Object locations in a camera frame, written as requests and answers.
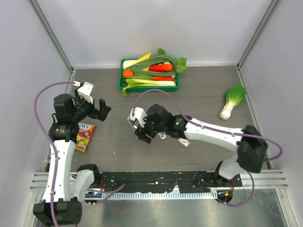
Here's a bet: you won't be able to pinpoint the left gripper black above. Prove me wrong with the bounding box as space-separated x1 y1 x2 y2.
71 89 110 122

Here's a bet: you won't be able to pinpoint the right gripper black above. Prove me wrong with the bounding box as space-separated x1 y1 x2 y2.
135 113 167 143

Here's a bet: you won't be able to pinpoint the white stapler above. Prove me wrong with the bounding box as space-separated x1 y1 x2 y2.
158 132 166 140

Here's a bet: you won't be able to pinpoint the small staple box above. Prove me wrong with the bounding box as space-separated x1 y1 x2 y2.
178 138 190 148

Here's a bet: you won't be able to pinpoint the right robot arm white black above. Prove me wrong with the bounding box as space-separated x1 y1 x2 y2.
129 104 268 187

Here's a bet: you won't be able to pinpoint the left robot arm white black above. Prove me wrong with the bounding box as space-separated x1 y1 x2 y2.
33 94 111 227

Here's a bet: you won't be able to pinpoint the colourful candy bag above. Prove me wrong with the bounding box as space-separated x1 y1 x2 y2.
75 123 96 153

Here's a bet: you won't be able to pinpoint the green plastic tray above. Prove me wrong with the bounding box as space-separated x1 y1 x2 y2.
118 59 180 93

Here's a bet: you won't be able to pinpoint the fake leek white green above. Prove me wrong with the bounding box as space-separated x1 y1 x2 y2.
121 79 176 96

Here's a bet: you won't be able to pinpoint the fake orange carrot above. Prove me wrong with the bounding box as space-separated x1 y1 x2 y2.
122 70 134 78

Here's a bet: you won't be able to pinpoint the fake small red chili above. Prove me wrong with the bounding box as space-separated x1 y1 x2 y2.
152 76 174 81

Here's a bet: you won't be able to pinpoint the fake red pepper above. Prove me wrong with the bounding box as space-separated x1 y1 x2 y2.
148 64 173 72

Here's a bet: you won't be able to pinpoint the fake yellow corn leaf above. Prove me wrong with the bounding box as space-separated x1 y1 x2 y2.
135 53 151 63

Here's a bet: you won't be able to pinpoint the fake green lettuce leaf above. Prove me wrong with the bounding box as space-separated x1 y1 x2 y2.
157 48 188 73

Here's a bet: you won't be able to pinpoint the fake green long beans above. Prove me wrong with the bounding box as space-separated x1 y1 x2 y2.
125 55 178 77

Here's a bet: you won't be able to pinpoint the fake bok choy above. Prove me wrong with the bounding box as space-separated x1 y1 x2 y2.
219 85 247 120

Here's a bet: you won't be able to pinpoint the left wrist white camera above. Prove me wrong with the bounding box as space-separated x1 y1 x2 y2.
77 82 95 104

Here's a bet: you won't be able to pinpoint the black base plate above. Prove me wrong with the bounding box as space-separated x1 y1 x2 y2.
98 171 242 193

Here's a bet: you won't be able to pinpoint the slotted cable duct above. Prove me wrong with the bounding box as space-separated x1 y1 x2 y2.
109 191 217 201

